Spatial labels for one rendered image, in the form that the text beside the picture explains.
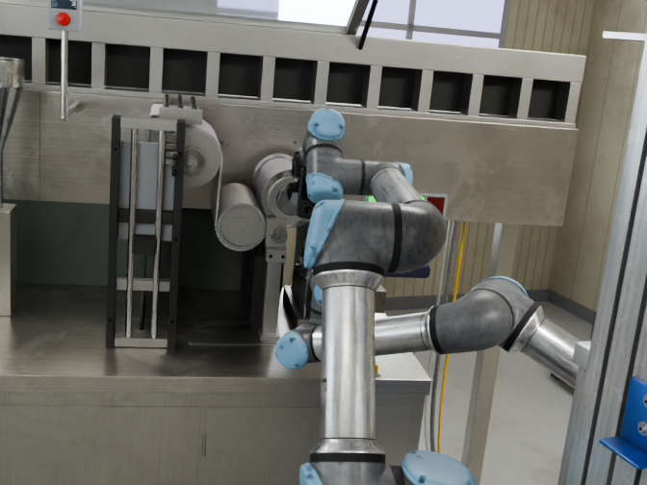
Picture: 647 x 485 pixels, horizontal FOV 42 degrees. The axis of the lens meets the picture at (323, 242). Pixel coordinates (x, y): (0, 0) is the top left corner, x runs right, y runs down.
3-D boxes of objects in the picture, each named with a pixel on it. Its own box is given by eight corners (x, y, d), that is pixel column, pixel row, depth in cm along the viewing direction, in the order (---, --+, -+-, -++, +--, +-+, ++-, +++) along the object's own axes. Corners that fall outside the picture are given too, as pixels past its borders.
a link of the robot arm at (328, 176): (363, 191, 172) (361, 145, 176) (308, 188, 170) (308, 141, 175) (355, 209, 179) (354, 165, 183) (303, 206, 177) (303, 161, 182)
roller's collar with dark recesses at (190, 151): (177, 175, 198) (178, 148, 197) (177, 171, 204) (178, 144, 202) (204, 177, 199) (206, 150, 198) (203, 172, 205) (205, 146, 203)
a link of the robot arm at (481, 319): (504, 361, 155) (277, 382, 177) (518, 343, 164) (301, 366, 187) (491, 299, 154) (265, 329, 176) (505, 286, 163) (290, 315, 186)
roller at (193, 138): (160, 186, 204) (163, 128, 201) (162, 167, 228) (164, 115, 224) (219, 189, 207) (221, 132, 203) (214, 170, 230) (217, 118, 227)
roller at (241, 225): (216, 248, 210) (219, 201, 207) (211, 224, 234) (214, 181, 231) (264, 250, 212) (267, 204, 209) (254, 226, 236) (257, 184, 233)
